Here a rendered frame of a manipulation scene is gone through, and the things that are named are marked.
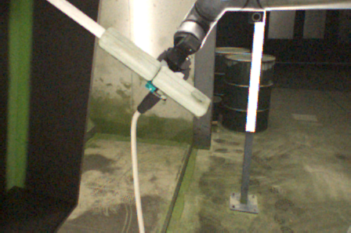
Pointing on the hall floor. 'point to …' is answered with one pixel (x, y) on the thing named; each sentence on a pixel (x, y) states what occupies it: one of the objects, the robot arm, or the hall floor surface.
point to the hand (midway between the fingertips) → (160, 89)
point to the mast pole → (248, 143)
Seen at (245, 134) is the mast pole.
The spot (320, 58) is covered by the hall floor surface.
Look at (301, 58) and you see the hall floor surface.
